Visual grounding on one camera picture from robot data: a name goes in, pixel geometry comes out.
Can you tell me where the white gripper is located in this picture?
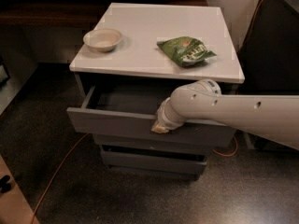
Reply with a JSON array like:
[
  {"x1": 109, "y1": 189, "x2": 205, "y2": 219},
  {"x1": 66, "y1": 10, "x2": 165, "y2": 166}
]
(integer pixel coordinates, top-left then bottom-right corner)
[{"x1": 151, "y1": 98, "x2": 186, "y2": 134}]

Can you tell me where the grey top drawer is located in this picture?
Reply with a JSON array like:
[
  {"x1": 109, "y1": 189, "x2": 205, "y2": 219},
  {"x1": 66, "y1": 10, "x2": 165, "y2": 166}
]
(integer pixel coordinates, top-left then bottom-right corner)
[{"x1": 67, "y1": 85, "x2": 235, "y2": 147}]

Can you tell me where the grey drawer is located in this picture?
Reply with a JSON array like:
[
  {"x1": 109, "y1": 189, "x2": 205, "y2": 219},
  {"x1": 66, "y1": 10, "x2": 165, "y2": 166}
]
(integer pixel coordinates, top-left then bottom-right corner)
[
  {"x1": 93, "y1": 133, "x2": 216, "y2": 156},
  {"x1": 101, "y1": 146, "x2": 206, "y2": 175},
  {"x1": 67, "y1": 85, "x2": 235, "y2": 147}
]

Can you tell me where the green jalapeno chip bag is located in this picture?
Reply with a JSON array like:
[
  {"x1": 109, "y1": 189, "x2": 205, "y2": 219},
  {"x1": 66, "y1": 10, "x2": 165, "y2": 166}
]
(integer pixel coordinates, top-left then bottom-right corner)
[{"x1": 156, "y1": 36, "x2": 216, "y2": 67}]

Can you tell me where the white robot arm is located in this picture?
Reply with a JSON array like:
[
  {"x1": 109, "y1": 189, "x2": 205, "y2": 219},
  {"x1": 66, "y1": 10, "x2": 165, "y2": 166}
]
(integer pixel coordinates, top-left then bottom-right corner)
[{"x1": 151, "y1": 79, "x2": 299, "y2": 149}]

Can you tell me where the grey middle drawer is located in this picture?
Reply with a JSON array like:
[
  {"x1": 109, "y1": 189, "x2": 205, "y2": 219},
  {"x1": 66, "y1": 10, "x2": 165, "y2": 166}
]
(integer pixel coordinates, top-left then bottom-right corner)
[{"x1": 93, "y1": 133, "x2": 216, "y2": 156}]

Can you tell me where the grey bottom drawer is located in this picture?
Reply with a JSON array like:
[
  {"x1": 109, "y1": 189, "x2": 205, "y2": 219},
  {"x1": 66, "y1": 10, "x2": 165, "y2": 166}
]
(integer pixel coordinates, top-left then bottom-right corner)
[{"x1": 101, "y1": 146, "x2": 206, "y2": 175}]

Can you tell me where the grey drawer cabinet white top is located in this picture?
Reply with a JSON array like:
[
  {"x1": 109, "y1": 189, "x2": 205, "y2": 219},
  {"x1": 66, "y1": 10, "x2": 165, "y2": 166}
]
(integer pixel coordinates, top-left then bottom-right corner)
[{"x1": 70, "y1": 3, "x2": 245, "y2": 179}]

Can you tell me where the white paper bowl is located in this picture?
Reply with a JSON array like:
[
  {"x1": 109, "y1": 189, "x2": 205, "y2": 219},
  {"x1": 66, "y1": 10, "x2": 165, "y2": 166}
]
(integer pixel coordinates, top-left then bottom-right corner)
[{"x1": 83, "y1": 28, "x2": 122, "y2": 52}]

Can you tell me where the black object on wood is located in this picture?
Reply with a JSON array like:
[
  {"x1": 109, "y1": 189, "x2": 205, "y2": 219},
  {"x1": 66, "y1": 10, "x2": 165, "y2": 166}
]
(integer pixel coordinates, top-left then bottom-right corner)
[{"x1": 0, "y1": 175, "x2": 11, "y2": 193}]

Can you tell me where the light wooden board corner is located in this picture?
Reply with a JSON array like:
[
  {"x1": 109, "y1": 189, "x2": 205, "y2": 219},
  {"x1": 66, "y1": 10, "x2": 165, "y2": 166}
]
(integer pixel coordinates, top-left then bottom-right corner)
[{"x1": 0, "y1": 155, "x2": 39, "y2": 224}]

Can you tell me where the dark wooden shelf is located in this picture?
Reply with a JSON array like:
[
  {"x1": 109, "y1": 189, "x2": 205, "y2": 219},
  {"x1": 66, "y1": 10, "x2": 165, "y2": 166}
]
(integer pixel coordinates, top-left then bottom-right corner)
[{"x1": 0, "y1": 0, "x2": 207, "y2": 28}]

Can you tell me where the orange cable on floor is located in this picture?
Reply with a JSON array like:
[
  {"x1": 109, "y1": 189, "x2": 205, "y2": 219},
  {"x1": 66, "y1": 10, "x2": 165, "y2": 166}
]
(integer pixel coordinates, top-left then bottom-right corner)
[{"x1": 29, "y1": 133, "x2": 239, "y2": 224}]

